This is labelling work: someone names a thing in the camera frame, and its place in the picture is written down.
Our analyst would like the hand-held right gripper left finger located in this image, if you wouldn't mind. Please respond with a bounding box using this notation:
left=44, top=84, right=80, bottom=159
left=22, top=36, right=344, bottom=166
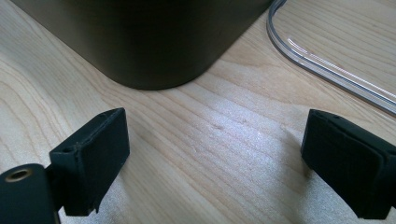
left=49, top=107, right=131, bottom=217

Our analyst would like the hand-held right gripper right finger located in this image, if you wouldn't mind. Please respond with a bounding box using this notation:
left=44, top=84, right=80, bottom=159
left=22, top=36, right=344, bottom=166
left=300, top=108, right=396, bottom=220

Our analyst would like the clear plastic tray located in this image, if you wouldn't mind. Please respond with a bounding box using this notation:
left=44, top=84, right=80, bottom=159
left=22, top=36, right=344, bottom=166
left=266, top=0, right=396, bottom=118

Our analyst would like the dark olive container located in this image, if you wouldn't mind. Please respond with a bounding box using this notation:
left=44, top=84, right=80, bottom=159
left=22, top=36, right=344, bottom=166
left=8, top=0, right=275, bottom=91

